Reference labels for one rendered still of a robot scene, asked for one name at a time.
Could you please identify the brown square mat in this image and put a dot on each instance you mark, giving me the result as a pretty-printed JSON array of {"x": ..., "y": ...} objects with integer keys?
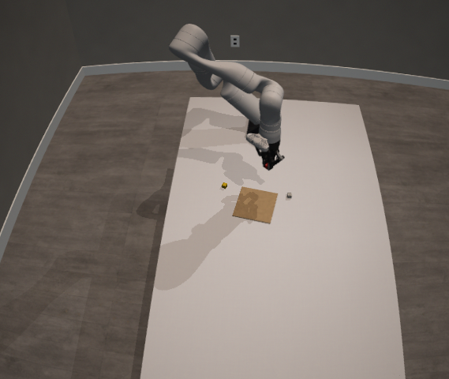
[{"x": 255, "y": 204}]

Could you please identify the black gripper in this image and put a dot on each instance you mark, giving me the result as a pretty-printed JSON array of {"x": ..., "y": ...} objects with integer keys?
[{"x": 267, "y": 157}]

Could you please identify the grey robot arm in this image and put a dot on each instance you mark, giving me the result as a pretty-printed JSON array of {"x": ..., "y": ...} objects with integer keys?
[{"x": 187, "y": 45}]

